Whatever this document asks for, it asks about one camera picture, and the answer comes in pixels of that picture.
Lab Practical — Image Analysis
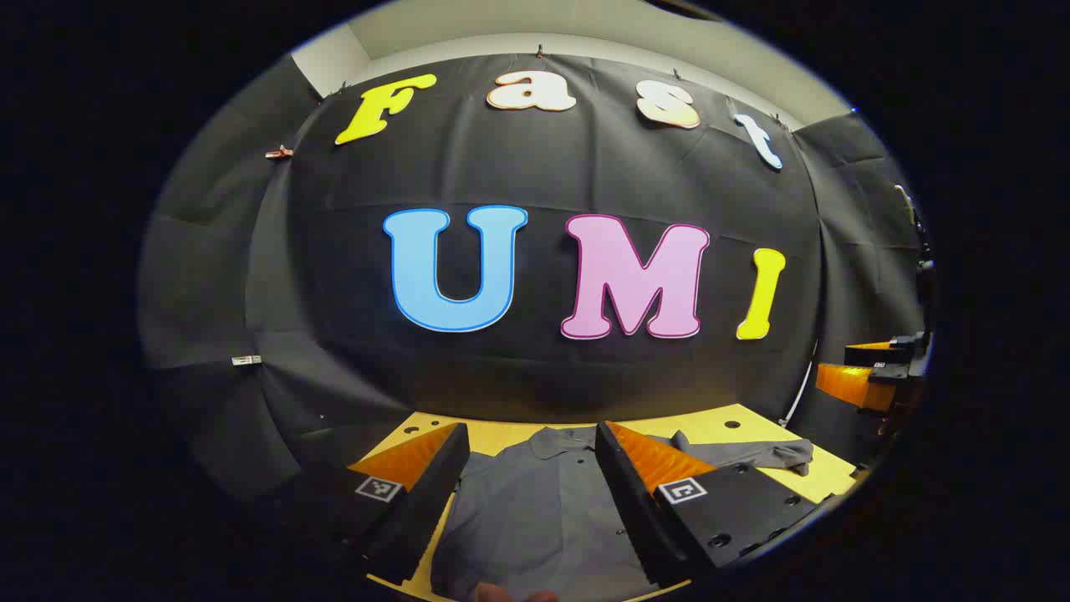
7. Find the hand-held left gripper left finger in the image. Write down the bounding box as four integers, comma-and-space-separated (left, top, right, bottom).
267, 422, 471, 586

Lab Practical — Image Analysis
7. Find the black backdrop cloth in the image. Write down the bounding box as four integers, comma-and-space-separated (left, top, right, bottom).
138, 52, 929, 503

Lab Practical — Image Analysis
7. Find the grey collared shirt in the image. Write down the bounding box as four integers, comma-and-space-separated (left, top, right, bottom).
431, 426, 814, 602

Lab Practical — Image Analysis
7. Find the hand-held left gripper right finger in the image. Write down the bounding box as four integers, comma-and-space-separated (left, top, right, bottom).
595, 421, 824, 586

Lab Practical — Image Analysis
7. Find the white cable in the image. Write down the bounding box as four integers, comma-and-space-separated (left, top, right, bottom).
779, 339, 818, 427

